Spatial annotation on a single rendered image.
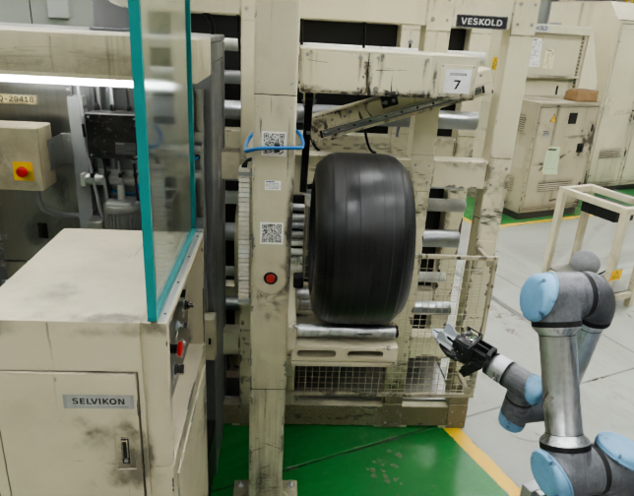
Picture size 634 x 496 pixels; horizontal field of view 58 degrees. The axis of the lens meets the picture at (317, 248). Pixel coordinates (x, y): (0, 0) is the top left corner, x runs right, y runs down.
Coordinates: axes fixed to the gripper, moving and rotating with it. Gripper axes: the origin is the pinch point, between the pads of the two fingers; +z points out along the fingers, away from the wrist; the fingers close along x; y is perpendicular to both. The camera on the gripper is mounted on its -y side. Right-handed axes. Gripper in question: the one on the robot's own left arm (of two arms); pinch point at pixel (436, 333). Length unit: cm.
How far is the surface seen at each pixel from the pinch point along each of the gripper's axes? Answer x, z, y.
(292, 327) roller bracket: 27.2, 36.2, -0.6
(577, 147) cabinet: -450, 157, -215
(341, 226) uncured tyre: 8.5, 28.4, 33.2
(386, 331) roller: 2.8, 18.3, -10.4
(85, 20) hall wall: -253, 908, -145
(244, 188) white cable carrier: 18, 62, 38
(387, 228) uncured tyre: -1.4, 19.4, 30.7
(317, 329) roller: 19.8, 33.4, -6.1
